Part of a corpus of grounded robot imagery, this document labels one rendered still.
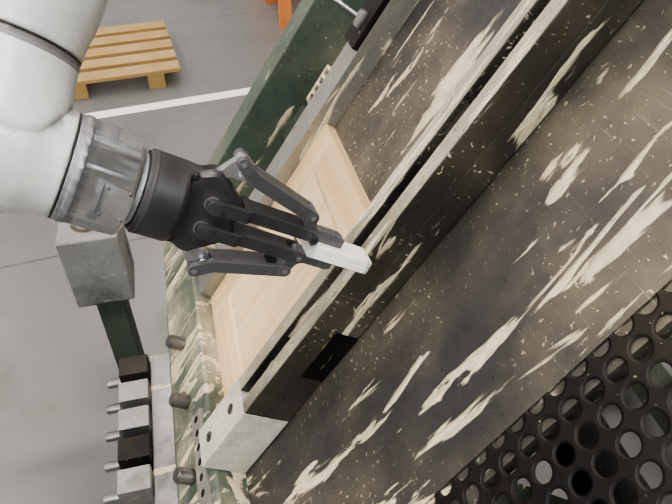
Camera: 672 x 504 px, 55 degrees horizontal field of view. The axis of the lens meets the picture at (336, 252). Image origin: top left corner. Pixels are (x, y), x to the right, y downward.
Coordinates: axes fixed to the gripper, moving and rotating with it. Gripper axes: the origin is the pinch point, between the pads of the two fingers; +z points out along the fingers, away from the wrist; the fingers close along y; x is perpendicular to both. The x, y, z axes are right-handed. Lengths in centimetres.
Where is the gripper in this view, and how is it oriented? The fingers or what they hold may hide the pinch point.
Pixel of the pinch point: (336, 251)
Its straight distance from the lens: 64.1
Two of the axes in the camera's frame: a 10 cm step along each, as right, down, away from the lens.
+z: 8.4, 2.7, 4.6
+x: -2.7, -5.3, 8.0
